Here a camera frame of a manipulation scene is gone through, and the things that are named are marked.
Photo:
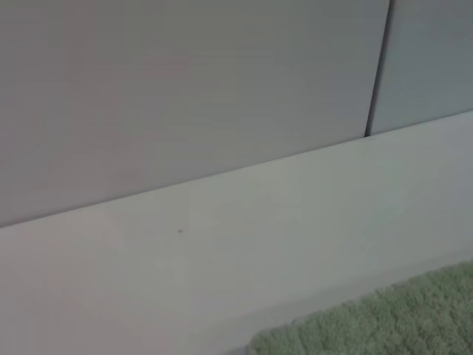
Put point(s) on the green terry towel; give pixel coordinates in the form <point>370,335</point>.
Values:
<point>388,321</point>

